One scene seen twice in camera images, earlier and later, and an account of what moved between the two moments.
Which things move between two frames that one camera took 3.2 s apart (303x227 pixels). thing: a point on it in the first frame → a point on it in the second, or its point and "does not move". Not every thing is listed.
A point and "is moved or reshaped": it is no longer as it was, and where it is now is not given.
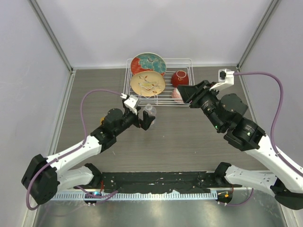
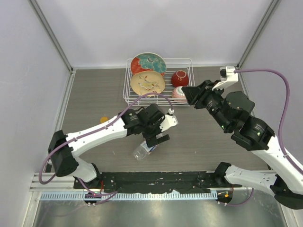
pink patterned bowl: [176, 94] does not move
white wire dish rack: [155, 81] does not move
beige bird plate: [147, 83] does not move
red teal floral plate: [147, 61] does not move
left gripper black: [145, 123] → [152, 140]
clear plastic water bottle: [151, 110] is moved or reshaped
